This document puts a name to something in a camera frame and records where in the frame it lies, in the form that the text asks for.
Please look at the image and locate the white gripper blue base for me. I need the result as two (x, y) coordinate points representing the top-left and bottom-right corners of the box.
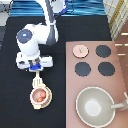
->
(16, 53), (53, 71)

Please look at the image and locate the cream round plate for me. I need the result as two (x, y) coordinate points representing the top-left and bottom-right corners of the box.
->
(31, 87), (52, 109)

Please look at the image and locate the pink pot lid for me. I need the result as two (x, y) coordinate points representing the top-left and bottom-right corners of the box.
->
(73, 45), (89, 58)

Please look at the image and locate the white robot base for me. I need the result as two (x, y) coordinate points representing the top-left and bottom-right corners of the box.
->
(43, 0), (68, 16)

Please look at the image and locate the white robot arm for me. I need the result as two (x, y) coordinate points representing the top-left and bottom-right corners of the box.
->
(16, 0), (58, 72)

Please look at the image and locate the black table mat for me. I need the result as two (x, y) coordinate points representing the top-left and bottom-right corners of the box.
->
(0, 15), (110, 128)

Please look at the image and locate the blue striped cloth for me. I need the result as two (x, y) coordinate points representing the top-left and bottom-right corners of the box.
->
(10, 0), (105, 16)

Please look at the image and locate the pink toy stove counter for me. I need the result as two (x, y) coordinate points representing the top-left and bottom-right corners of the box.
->
(66, 41), (128, 128)

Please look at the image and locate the black burner disc back right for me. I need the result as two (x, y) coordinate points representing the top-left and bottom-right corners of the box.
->
(96, 45), (111, 58)

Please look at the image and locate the grey sink bowl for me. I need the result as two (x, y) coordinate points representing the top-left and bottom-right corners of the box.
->
(76, 87), (115, 128)

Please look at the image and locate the black burner disc front right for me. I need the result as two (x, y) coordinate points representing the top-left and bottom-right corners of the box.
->
(98, 62), (115, 76)

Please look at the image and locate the grey faucet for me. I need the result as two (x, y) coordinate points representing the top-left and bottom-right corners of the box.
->
(111, 93), (128, 111)

